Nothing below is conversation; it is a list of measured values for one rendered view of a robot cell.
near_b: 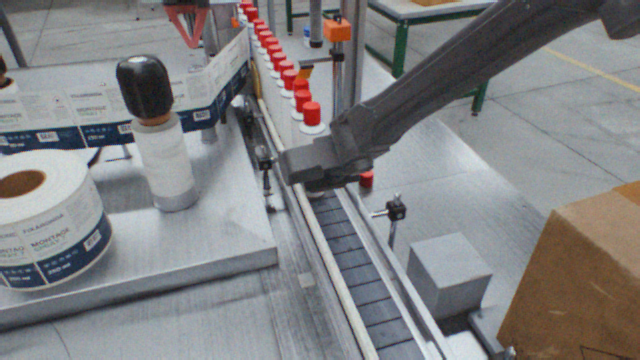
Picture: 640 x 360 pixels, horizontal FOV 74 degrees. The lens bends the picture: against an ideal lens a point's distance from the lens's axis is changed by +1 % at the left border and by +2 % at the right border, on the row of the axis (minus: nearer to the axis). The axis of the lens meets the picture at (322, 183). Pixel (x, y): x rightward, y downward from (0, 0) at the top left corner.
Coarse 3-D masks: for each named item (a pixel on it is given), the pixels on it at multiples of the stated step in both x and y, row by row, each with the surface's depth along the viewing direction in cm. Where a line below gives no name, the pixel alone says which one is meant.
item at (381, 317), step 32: (256, 96) 125; (320, 224) 82; (352, 224) 82; (320, 256) 79; (352, 256) 75; (352, 288) 70; (384, 288) 70; (384, 320) 65; (384, 352) 61; (416, 352) 61
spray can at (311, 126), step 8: (304, 104) 78; (312, 104) 78; (320, 104) 78; (304, 112) 77; (312, 112) 77; (320, 112) 78; (304, 120) 78; (312, 120) 78; (320, 120) 79; (304, 128) 79; (312, 128) 78; (320, 128) 79; (304, 136) 79; (312, 136) 79; (304, 144) 80; (304, 192) 88; (320, 192) 88
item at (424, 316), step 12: (348, 192) 77; (360, 204) 74; (360, 216) 73; (372, 228) 69; (384, 240) 67; (384, 252) 65; (396, 264) 63; (396, 276) 62; (408, 288) 60; (420, 300) 58; (420, 312) 57; (432, 324) 55; (432, 336) 54; (444, 348) 53
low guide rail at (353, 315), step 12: (264, 108) 112; (276, 132) 102; (276, 144) 99; (300, 192) 84; (312, 216) 79; (312, 228) 77; (324, 240) 74; (324, 252) 72; (336, 264) 70; (336, 276) 67; (336, 288) 68; (348, 300) 64; (348, 312) 63; (360, 324) 61; (360, 336) 59; (372, 348) 58
